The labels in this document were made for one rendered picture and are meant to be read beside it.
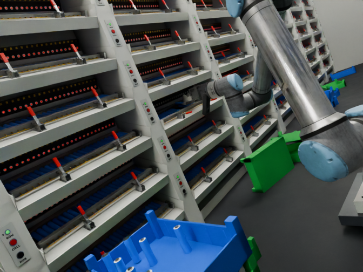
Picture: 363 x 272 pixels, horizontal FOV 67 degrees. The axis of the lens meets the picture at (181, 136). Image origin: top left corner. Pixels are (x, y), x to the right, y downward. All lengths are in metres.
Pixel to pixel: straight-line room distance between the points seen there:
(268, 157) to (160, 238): 0.96
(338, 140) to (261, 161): 0.68
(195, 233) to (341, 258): 0.53
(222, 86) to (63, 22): 0.75
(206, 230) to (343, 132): 0.53
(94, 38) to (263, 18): 0.75
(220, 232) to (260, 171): 0.97
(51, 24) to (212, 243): 0.96
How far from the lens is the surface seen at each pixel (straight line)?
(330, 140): 0.93
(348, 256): 1.05
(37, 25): 1.19
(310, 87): 0.96
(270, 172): 1.60
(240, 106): 1.41
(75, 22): 1.27
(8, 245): 0.97
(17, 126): 1.07
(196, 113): 1.55
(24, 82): 1.07
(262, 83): 1.39
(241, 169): 1.89
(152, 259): 0.67
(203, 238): 0.65
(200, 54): 1.83
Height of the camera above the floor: 0.64
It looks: 8 degrees down
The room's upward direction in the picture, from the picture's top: 23 degrees counter-clockwise
